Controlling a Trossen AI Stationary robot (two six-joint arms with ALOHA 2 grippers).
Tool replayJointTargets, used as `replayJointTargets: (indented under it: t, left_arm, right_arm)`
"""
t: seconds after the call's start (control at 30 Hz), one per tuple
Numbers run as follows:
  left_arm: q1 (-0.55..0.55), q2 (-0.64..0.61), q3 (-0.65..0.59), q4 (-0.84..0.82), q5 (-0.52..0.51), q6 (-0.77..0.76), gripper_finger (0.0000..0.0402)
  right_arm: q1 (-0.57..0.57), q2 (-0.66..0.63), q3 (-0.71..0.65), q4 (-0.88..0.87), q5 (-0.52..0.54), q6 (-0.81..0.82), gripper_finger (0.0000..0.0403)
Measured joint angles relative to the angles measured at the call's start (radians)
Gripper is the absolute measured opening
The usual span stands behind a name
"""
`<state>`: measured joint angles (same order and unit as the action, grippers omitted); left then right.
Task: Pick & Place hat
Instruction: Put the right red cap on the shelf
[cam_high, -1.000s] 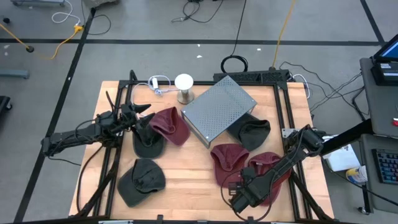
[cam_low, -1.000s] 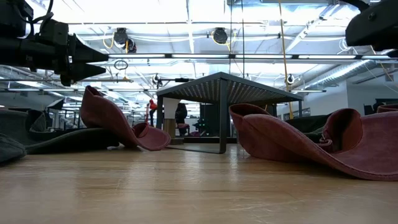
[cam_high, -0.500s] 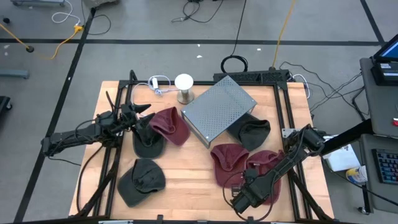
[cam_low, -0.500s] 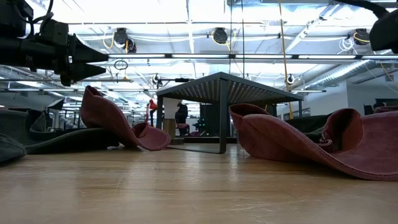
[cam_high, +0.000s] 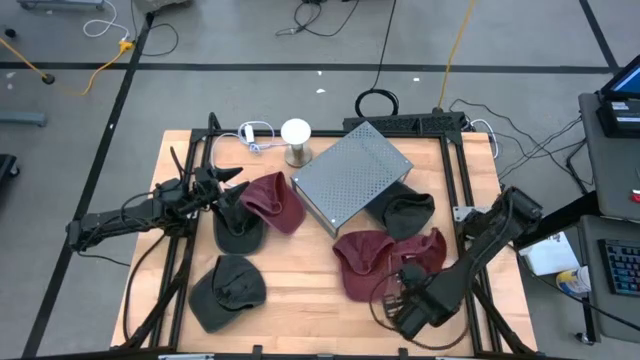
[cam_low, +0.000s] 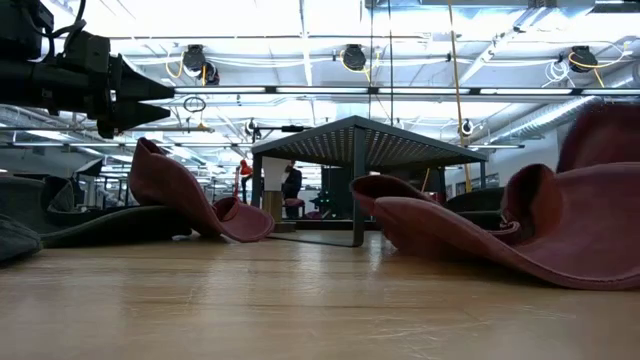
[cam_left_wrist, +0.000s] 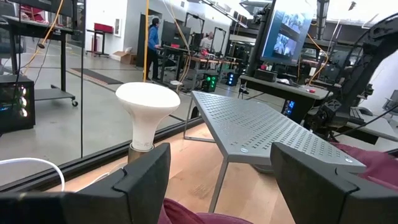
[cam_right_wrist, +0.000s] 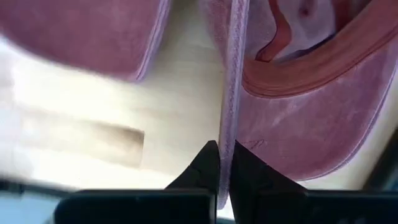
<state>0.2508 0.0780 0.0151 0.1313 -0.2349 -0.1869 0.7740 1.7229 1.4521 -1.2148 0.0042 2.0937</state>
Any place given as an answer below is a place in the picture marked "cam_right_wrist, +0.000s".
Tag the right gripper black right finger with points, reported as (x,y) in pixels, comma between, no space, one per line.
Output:
(258,189)

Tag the maroon baseball cap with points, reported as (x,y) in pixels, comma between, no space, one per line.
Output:
(311,124)
(77,31)

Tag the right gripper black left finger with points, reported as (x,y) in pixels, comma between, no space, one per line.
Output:
(203,174)

